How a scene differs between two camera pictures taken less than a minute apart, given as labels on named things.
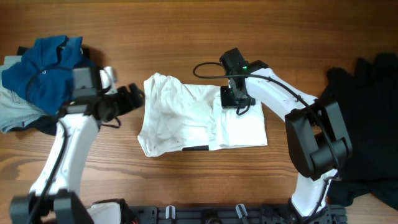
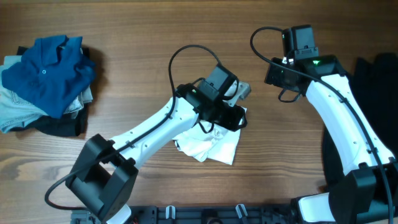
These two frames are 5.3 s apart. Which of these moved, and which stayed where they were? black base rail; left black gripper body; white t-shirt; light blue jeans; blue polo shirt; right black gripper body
Moved: right black gripper body; white t-shirt; left black gripper body
Stayed: black base rail; light blue jeans; blue polo shirt
